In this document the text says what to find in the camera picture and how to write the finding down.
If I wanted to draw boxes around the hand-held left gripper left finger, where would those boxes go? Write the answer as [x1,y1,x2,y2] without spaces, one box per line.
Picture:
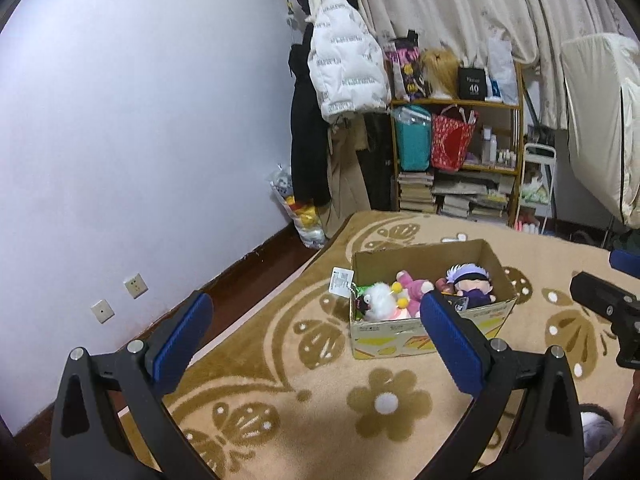
[50,290,221,480]

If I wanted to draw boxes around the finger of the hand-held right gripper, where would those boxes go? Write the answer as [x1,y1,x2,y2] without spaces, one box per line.
[609,249,640,273]
[570,271,640,322]

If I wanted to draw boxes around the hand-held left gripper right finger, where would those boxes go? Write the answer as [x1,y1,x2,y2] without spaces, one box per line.
[415,290,585,480]

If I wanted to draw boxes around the white-haired purple plush doll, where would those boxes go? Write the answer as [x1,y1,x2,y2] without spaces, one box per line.
[442,263,498,306]

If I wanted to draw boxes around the cardboard box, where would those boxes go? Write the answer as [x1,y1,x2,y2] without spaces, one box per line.
[349,239,519,361]

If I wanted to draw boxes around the magenta plush toy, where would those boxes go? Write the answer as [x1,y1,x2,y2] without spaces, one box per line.
[396,270,436,317]

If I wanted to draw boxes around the white fluffy plush toy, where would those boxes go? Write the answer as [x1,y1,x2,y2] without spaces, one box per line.
[361,281,410,322]

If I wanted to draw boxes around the person's right forearm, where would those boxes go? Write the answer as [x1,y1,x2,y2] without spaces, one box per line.
[622,370,640,433]

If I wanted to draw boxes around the fluffy slipper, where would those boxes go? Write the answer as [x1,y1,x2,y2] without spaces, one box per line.
[580,402,623,458]

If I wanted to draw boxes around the white hang tag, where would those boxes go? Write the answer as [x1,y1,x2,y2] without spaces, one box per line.
[329,267,356,297]

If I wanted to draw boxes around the white cart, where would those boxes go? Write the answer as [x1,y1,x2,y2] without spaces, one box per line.
[517,142,558,235]

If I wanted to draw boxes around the beige patterned rug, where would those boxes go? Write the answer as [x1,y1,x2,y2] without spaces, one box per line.
[37,210,640,480]

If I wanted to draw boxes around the stack of books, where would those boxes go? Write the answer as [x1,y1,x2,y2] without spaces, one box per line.
[397,170,516,223]

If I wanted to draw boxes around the white fabric cover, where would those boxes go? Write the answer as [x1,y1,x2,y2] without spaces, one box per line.
[560,32,640,228]

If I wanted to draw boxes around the plastic bag of toys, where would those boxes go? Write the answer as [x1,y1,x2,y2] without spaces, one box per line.
[270,162,328,250]

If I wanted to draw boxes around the group of small bottles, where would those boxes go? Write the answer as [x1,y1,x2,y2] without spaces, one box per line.
[480,127,518,168]

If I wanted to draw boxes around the black pants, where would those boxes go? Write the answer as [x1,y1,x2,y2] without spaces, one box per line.
[356,112,396,212]

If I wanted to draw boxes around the beige coat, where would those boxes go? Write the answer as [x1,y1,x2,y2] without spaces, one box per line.
[320,117,373,238]

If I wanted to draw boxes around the red bag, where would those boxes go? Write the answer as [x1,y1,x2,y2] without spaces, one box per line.
[430,105,478,171]

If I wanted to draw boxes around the teal bag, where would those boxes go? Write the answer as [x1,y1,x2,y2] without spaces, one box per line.
[392,105,433,172]

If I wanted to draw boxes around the white bag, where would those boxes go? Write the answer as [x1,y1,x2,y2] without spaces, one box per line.
[486,35,521,106]

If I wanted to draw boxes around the black box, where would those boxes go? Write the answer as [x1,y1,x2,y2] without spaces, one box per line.
[457,66,488,102]

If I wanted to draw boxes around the wooden shelf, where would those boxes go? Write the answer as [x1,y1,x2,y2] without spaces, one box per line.
[389,62,526,228]

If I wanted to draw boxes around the black coat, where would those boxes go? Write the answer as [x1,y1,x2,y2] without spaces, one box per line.
[287,27,333,207]

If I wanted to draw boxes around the blond wig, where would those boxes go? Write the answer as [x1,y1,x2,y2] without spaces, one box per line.
[420,47,462,101]

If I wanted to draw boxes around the purple printed package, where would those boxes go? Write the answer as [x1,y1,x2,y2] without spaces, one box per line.
[385,37,426,101]

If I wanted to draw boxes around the white puffer jacket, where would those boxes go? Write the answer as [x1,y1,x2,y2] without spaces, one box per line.
[306,0,393,123]

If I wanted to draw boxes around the cream curtain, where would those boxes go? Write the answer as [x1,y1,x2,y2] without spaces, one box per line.
[330,0,640,131]

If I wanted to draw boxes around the white wall power socket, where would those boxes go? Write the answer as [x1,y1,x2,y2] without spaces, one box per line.
[124,273,148,299]

